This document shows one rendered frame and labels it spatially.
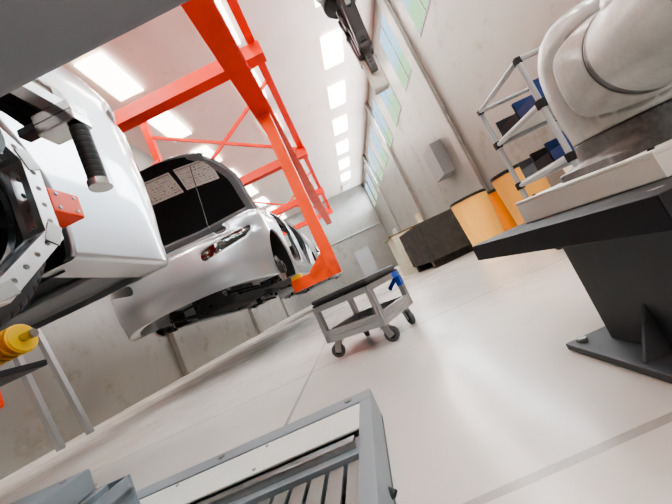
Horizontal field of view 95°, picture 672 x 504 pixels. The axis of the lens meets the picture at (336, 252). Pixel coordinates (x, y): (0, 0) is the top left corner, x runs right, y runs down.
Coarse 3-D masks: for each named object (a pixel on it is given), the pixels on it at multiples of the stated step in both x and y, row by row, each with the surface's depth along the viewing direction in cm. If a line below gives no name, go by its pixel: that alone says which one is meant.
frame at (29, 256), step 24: (0, 168) 74; (24, 168) 74; (24, 192) 76; (24, 216) 74; (48, 216) 75; (24, 240) 73; (48, 240) 72; (0, 264) 65; (24, 264) 65; (0, 288) 58
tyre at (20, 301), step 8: (0, 176) 77; (0, 184) 76; (8, 200) 76; (16, 224) 76; (16, 232) 75; (16, 240) 74; (40, 272) 76; (32, 280) 73; (40, 280) 75; (24, 288) 70; (32, 288) 72; (16, 296) 68; (24, 296) 70; (8, 304) 66; (16, 304) 67; (24, 304) 69; (0, 312) 64; (8, 312) 65; (16, 312) 67; (0, 320) 63; (8, 320) 65
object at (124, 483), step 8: (120, 480) 68; (128, 480) 67; (96, 488) 67; (104, 488) 67; (112, 488) 63; (120, 488) 65; (128, 488) 66; (88, 496) 65; (96, 496) 65; (104, 496) 61; (112, 496) 63; (120, 496) 64; (128, 496) 66; (136, 496) 67
